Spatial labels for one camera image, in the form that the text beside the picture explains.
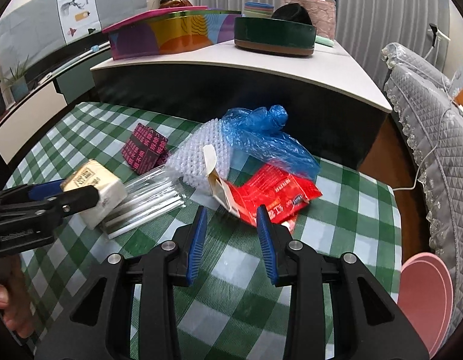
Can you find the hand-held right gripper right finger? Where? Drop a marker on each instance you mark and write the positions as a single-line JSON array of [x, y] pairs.
[[267, 247]]

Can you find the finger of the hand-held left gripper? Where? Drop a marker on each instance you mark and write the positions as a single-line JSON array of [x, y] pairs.
[[44, 191], [77, 197]]

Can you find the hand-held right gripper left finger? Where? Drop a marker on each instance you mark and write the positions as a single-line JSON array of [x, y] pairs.
[[197, 247]]

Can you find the beige tissue pack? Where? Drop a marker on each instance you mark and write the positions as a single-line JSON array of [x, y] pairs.
[[87, 174]]

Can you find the red snack packet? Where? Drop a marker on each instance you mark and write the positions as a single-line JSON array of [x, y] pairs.
[[276, 195]]

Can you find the clear plastic wrapper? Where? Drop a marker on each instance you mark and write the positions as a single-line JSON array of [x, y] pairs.
[[149, 202]]

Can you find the dark box with pink print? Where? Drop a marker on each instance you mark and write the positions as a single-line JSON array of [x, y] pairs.
[[145, 150]]

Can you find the white bubble wrap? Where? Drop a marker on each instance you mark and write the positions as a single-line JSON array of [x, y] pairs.
[[194, 157]]

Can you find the blue plastic bag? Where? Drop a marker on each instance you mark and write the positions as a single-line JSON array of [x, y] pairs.
[[269, 138]]

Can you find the pink plastic basin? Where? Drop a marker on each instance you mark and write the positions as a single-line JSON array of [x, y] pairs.
[[426, 292]]

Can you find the person's left hand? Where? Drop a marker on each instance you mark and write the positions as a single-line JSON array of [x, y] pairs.
[[10, 307]]

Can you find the green checked tablecloth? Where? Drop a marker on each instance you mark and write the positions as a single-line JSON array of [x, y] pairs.
[[235, 270]]

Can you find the television stand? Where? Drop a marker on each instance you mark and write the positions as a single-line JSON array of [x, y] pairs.
[[40, 101]]

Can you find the potted green plant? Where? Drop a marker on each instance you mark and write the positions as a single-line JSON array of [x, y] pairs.
[[18, 78]]

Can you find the white rod with blue grip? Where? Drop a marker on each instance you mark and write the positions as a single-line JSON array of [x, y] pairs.
[[92, 48]]

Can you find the grey television cover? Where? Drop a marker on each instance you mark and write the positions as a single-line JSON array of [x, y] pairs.
[[29, 26]]

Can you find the white topped coffee table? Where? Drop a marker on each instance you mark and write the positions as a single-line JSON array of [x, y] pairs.
[[291, 67]]

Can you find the colourful tin box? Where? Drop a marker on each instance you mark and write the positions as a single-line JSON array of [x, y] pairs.
[[167, 35]]

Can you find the grey quilted sofa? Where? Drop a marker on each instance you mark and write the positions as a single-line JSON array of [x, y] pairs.
[[434, 127]]

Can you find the dark green round tin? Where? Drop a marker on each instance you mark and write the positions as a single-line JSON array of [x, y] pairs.
[[274, 37]]

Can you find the mint green roll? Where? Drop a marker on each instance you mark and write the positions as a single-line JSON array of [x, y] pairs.
[[323, 41]]

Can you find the brown teapot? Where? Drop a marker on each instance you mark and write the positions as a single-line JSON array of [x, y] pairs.
[[175, 2]]

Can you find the black hat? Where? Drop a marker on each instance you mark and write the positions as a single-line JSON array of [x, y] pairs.
[[291, 13]]

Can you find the stacked plastic bowls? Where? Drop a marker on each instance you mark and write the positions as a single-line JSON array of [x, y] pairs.
[[258, 9]]

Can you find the pink fabric basket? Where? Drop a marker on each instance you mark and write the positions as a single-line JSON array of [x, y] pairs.
[[323, 15]]

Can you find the white floor stand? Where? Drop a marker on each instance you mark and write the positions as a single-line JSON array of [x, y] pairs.
[[437, 35]]

